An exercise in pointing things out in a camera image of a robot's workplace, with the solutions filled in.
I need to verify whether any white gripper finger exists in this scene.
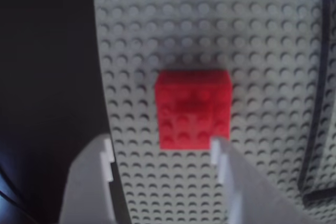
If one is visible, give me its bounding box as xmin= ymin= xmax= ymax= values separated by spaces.
xmin=211 ymin=137 xmax=310 ymax=224
xmin=58 ymin=133 xmax=118 ymax=224

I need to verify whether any red brick cube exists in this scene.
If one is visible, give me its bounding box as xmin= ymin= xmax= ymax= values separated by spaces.
xmin=154 ymin=69 xmax=232 ymax=150

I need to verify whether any grey studded baseplate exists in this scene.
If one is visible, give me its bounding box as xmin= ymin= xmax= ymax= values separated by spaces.
xmin=90 ymin=0 xmax=336 ymax=224

